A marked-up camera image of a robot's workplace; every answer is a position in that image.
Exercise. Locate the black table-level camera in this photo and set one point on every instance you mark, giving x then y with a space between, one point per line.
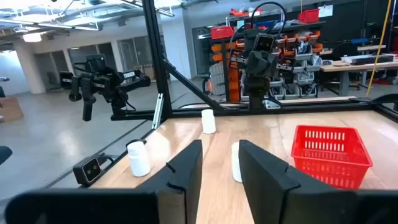
88 170

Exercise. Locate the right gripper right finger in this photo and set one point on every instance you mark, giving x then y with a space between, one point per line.
311 205

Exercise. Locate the white plastic pill bottle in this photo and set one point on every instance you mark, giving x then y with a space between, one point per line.
235 161
139 160
208 123

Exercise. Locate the black aluminium table frame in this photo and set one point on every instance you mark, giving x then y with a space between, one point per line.
157 46

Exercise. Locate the shelf rack with orange bins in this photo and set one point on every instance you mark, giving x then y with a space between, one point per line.
298 56

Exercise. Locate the cardboard box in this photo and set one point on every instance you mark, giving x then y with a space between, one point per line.
11 109

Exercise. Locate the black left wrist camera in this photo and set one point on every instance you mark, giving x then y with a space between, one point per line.
264 42

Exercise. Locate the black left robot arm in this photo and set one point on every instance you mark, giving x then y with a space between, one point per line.
256 91

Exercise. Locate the red storage bin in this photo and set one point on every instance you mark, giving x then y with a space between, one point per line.
308 16
222 32

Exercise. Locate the wooden workbench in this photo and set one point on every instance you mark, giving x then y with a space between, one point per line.
357 67

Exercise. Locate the red plastic mesh basket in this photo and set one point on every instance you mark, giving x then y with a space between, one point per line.
329 165

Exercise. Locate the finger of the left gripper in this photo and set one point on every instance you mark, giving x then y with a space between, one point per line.
270 63
255 63

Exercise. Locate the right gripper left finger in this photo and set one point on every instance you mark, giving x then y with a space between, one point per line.
102 207

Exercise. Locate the ceiling lamp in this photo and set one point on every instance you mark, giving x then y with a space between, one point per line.
32 37

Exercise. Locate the silver frame bracket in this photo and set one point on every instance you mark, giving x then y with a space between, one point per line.
158 110

